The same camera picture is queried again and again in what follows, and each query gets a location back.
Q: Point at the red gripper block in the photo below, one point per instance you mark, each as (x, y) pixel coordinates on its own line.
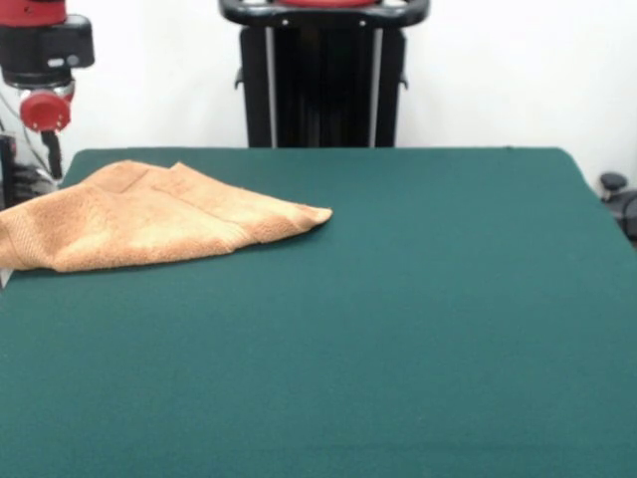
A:
(46, 112)

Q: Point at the tan terry towel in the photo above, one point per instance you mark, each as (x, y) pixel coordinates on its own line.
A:
(149, 224)

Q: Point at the black equipment stack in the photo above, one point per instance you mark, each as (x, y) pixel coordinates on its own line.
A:
(7, 164)

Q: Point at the dark green table cloth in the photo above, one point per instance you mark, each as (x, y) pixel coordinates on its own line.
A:
(348, 348)

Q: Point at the black office chair base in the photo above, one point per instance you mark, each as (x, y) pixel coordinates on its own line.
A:
(617, 194)

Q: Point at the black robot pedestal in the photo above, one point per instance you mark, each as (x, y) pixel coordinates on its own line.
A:
(323, 89)

